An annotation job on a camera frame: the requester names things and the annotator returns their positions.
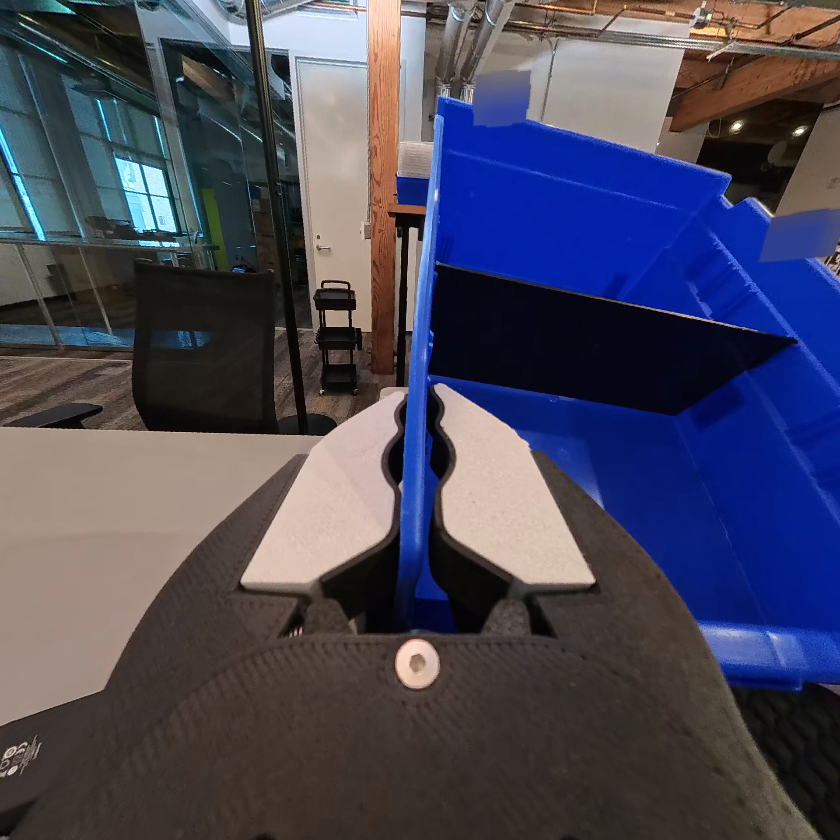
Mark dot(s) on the brown wooden post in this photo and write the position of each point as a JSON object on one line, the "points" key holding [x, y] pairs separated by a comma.
{"points": [[383, 171]]}

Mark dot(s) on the blue plastic bin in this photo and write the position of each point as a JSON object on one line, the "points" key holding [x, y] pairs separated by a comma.
{"points": [[656, 525]]}

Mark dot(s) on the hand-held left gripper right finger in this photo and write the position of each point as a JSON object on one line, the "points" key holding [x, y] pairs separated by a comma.
{"points": [[519, 519]]}

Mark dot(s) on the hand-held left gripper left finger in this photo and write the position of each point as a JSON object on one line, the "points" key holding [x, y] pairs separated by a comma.
{"points": [[315, 525]]}

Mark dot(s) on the black office chair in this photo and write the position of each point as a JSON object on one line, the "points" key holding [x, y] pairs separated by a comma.
{"points": [[204, 348]]}

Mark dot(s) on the small blue bin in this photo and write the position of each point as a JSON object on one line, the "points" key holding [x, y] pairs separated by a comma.
{"points": [[415, 190]]}

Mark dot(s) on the black utility cart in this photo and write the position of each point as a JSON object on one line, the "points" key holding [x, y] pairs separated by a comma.
{"points": [[337, 335]]}

